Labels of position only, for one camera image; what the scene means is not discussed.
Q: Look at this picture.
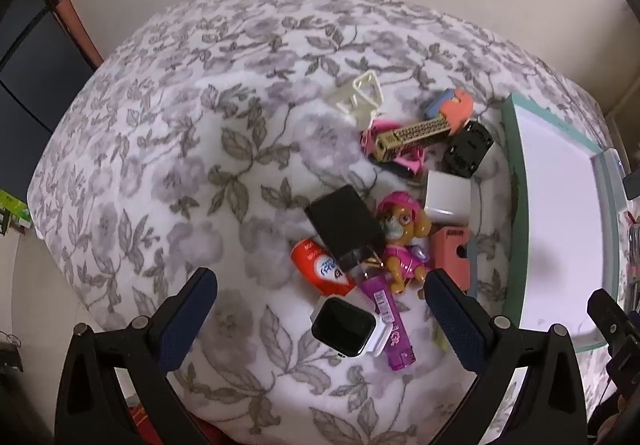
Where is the pink toy car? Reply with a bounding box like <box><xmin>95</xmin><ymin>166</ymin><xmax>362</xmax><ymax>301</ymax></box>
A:
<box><xmin>360</xmin><ymin>120</ymin><xmax>431</xmax><ymax>178</ymax></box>

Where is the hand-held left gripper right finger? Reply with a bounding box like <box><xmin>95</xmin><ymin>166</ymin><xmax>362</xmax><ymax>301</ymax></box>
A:
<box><xmin>424</xmin><ymin>269</ymin><xmax>588</xmax><ymax>445</ymax></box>

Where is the purple tube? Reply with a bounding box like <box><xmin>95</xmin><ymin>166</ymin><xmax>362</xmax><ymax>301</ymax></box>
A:
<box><xmin>361</xmin><ymin>275</ymin><xmax>417</xmax><ymax>372</ymax></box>

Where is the dark cabinet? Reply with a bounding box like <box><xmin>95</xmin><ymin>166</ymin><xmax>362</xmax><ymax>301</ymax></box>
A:
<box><xmin>0</xmin><ymin>0</ymin><xmax>96</xmax><ymax>236</ymax></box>

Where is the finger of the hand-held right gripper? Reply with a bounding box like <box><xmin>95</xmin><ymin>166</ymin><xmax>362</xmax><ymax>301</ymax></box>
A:
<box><xmin>586</xmin><ymin>289</ymin><xmax>640</xmax><ymax>393</ymax></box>

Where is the orange tube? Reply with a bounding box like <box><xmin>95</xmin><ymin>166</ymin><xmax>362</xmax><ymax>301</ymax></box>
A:
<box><xmin>290</xmin><ymin>237</ymin><xmax>357</xmax><ymax>298</ymax></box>

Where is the black wall charger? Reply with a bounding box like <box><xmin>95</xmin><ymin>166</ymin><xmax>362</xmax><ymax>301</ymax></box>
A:
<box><xmin>304</xmin><ymin>185</ymin><xmax>387</xmax><ymax>283</ymax></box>

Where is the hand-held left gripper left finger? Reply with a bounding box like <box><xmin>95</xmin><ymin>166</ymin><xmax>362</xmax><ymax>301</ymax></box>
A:
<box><xmin>55</xmin><ymin>267</ymin><xmax>218</xmax><ymax>445</ymax></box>

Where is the cream plastic frame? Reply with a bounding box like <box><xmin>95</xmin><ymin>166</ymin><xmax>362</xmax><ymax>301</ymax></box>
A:
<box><xmin>325</xmin><ymin>70</ymin><xmax>385</xmax><ymax>130</ymax></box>

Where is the gold toy bus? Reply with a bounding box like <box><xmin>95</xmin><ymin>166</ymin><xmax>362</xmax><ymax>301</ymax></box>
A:
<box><xmin>375</xmin><ymin>117</ymin><xmax>451</xmax><ymax>160</ymax></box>

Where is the teal cardboard box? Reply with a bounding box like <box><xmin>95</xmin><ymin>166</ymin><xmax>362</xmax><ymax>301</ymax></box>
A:
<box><xmin>500</xmin><ymin>94</ymin><xmax>626</xmax><ymax>353</ymax></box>

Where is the green box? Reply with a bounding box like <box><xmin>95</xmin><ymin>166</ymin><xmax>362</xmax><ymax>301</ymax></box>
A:
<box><xmin>0</xmin><ymin>190</ymin><xmax>33</xmax><ymax>238</ymax></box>

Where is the white cube charger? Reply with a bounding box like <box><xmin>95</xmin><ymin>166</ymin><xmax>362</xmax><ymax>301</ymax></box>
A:
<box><xmin>424</xmin><ymin>170</ymin><xmax>473</xmax><ymax>220</ymax></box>

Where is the floral printed blanket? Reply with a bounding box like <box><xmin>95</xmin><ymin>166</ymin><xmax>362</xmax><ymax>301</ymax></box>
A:
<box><xmin>27</xmin><ymin>0</ymin><xmax>618</xmax><ymax>445</ymax></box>

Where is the puppy toy figure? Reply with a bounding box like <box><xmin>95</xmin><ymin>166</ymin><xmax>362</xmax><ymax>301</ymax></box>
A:
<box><xmin>375</xmin><ymin>191</ymin><xmax>433</xmax><ymax>296</ymax></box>

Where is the black cube adapter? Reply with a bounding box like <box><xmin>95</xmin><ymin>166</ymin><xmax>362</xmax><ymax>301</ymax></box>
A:
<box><xmin>442</xmin><ymin>121</ymin><xmax>495</xmax><ymax>178</ymax></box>

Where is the orange blue fidget toy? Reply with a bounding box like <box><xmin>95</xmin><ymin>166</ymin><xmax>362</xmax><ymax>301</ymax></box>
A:
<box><xmin>424</xmin><ymin>89</ymin><xmax>473</xmax><ymax>136</ymax></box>

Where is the orange board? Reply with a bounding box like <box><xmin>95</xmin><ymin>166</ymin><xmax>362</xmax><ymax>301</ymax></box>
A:
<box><xmin>54</xmin><ymin>0</ymin><xmax>105</xmax><ymax>70</ymax></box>

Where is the white smart watch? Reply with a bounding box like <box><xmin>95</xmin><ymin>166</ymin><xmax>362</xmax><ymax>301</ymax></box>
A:
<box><xmin>310</xmin><ymin>295</ymin><xmax>396</xmax><ymax>358</ymax></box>

